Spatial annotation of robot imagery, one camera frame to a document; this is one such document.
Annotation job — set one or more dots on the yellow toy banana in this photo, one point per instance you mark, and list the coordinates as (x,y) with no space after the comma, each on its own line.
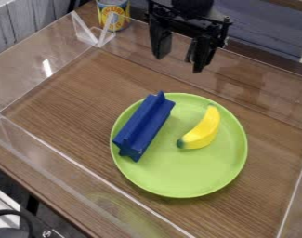
(201,133)

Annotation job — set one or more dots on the blue star-shaped block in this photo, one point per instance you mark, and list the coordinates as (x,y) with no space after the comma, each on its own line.
(137,132)

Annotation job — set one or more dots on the green round plate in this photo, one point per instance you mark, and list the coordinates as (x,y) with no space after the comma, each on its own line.
(179,173)

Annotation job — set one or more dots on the clear acrylic enclosure walls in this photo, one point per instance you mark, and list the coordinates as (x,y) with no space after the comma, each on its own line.
(72,82)

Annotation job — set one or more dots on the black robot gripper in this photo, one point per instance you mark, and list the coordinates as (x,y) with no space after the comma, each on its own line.
(193,18)

